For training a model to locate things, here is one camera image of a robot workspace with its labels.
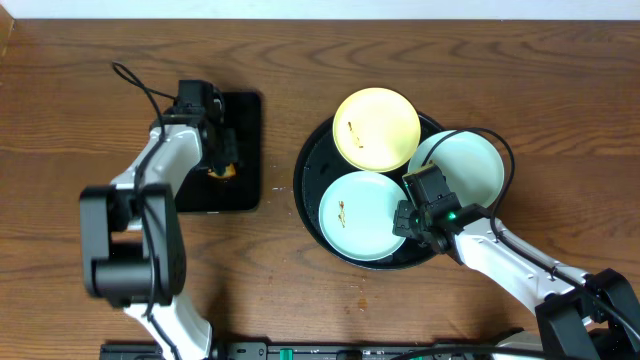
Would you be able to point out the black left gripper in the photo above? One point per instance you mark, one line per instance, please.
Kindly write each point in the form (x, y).
(223, 151)

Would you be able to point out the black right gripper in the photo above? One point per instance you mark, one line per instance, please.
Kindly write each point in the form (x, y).
(399, 226)

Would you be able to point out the green yellow sponge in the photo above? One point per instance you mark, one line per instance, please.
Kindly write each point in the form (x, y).
(222, 171)

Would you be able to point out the pale green plate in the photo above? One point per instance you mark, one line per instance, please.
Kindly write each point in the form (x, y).
(473, 168)

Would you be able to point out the light blue plate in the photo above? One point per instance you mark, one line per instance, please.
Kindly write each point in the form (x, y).
(356, 215)

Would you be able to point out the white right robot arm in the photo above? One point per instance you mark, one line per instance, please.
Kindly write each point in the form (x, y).
(579, 315)

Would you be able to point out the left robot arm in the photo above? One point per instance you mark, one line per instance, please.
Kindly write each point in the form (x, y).
(132, 247)

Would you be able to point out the rectangular black tray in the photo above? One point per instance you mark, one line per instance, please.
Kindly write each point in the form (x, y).
(201, 192)

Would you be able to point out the yellow plate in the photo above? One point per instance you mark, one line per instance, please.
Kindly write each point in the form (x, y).
(376, 129)

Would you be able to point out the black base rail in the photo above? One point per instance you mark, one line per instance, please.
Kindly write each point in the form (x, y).
(260, 351)

